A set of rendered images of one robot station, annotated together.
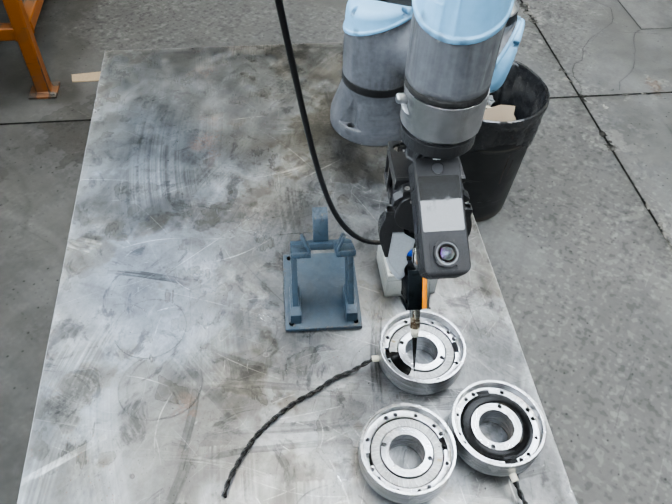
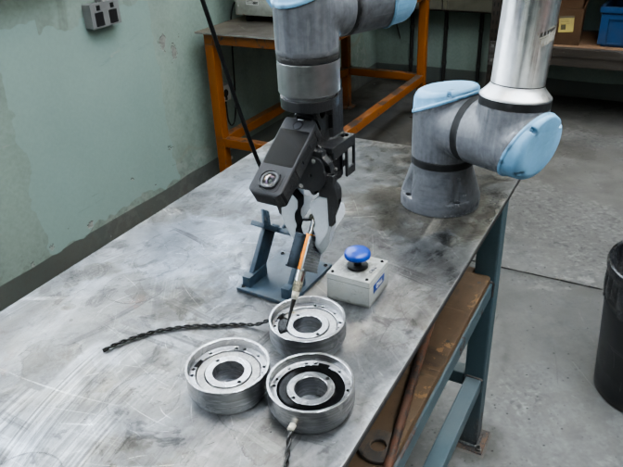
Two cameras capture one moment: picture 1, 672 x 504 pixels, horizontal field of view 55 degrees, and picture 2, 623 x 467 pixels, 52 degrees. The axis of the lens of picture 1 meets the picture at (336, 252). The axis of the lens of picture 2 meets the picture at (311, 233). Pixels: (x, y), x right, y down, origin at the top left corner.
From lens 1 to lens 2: 0.59 m
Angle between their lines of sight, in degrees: 36
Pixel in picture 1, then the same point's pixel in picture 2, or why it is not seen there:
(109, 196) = (211, 194)
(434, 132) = (283, 86)
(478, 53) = (296, 18)
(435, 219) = (275, 157)
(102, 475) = (57, 313)
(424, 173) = (286, 126)
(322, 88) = not seen: hidden behind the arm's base
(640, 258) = not seen: outside the picture
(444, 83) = (281, 42)
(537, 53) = not seen: outside the picture
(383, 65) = (430, 139)
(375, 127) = (423, 196)
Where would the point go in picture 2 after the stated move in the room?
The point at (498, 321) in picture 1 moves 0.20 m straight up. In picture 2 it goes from (402, 344) to (407, 213)
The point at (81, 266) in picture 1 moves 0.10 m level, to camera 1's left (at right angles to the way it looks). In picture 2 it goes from (158, 220) to (126, 207)
